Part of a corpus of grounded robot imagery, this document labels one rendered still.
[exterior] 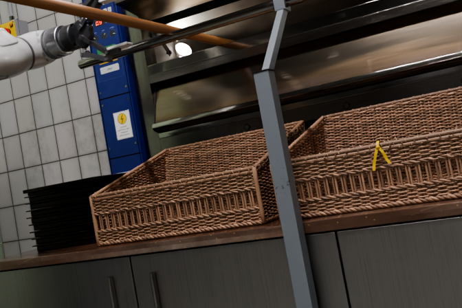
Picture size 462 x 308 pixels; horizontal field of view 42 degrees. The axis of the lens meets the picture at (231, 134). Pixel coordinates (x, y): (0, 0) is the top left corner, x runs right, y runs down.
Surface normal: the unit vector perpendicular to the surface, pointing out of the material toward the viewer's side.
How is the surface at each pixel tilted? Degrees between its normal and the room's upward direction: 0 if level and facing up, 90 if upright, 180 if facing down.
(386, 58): 70
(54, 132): 90
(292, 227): 90
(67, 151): 90
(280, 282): 90
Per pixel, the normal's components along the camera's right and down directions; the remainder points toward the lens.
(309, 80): -0.48, -0.31
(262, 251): -0.44, 0.03
